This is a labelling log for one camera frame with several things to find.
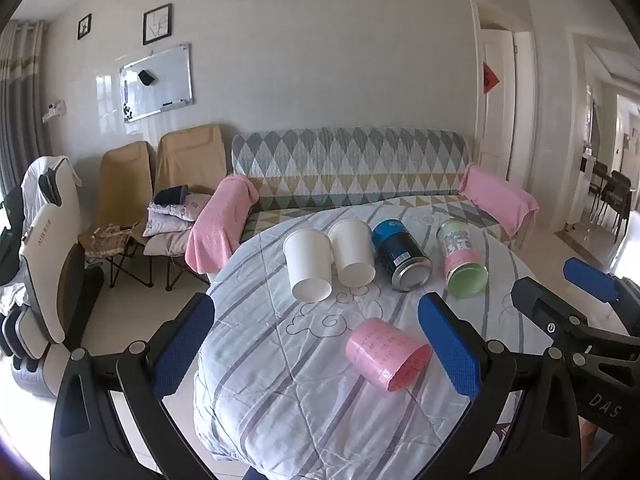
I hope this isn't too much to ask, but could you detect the white massage chair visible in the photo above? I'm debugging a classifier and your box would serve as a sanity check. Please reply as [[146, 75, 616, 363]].
[[0, 156, 106, 401]]

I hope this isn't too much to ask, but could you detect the striped grey white quilt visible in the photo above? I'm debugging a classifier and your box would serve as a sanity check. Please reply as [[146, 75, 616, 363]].
[[192, 195, 581, 480]]

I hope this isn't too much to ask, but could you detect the pink towel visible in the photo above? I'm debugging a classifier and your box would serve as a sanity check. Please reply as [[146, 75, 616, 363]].
[[185, 175, 260, 275], [459, 164, 541, 241]]

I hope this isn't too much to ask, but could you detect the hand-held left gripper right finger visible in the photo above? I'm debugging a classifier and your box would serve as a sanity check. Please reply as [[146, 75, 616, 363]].
[[419, 291, 583, 480]]

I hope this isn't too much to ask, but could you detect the white paper cup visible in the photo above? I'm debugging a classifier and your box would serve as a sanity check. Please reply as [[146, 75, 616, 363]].
[[282, 229, 333, 303], [327, 218, 377, 288]]

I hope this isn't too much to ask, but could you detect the beige folding chair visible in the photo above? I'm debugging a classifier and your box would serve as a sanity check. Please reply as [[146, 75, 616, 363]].
[[82, 141, 153, 288], [145, 124, 228, 291]]

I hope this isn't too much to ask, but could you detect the patterned cloth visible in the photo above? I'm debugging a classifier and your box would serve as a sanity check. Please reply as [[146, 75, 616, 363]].
[[82, 225, 146, 257]]

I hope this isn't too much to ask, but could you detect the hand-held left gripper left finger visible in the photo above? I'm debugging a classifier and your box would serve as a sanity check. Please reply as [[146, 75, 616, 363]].
[[50, 291, 221, 480]]

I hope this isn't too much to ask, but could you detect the dark dining chair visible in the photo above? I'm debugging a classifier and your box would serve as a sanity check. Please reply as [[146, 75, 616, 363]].
[[590, 162, 633, 233]]

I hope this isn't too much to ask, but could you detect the green and pink cup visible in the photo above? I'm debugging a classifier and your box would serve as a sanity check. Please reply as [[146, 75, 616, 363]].
[[436, 218, 489, 299]]

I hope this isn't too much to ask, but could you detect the whiteboard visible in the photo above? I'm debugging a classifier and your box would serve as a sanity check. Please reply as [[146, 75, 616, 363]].
[[119, 43, 193, 123]]

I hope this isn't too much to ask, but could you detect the sofa with diamond-pattern cover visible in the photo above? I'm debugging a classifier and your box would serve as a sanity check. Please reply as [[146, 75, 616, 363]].
[[231, 127, 506, 246]]

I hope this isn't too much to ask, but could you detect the dark blue cushion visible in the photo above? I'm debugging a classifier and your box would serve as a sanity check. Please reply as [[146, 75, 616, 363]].
[[154, 185, 190, 206]]

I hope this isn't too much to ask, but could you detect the white door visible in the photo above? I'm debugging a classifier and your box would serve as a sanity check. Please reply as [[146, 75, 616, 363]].
[[477, 30, 517, 181]]

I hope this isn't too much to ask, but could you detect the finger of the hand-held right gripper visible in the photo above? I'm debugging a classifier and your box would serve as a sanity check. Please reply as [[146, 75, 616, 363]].
[[562, 256, 640, 338], [511, 275, 608, 358]]

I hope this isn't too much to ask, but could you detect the grey curtain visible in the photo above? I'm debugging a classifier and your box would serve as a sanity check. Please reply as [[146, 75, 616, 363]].
[[0, 19, 48, 196]]

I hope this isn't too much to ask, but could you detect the blue metal cup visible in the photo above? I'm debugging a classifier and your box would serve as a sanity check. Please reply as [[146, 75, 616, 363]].
[[372, 218, 433, 292]]

